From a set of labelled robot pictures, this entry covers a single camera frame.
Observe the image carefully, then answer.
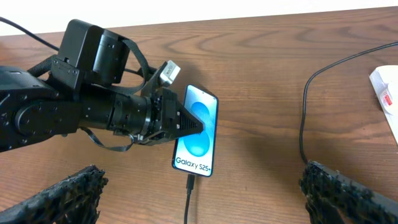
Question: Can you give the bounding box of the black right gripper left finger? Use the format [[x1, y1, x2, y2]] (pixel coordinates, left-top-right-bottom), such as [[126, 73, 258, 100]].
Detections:
[[1, 165, 108, 224]]

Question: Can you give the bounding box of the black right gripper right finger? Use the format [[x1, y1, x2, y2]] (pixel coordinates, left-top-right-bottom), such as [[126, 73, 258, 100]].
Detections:
[[299, 161, 397, 224]]

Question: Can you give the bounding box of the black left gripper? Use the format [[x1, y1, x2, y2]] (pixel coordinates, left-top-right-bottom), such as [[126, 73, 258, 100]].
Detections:
[[141, 62, 203, 146]]

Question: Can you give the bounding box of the blue Galaxy smartphone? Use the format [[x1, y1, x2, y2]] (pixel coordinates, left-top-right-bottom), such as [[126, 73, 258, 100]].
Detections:
[[172, 85, 219, 177]]

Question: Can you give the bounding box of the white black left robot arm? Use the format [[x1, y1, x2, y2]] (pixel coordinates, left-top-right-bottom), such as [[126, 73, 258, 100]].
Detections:
[[1, 19, 204, 151]]

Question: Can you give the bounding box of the white power strip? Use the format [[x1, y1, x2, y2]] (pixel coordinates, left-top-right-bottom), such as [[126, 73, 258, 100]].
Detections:
[[369, 65, 397, 142]]

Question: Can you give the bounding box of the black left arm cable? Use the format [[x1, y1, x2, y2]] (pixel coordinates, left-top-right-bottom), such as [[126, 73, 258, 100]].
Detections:
[[0, 16, 60, 52]]

